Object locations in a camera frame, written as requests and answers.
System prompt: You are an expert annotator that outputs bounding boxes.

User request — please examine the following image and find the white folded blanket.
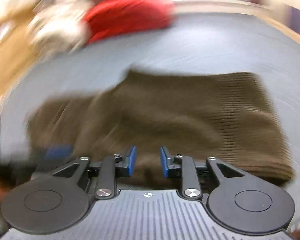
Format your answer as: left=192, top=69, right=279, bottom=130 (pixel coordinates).
left=27, top=0, right=94, bottom=57

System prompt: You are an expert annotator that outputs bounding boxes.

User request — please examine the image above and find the red folded quilt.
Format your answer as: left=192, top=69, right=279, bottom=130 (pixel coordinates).
left=83, top=0, right=174, bottom=43

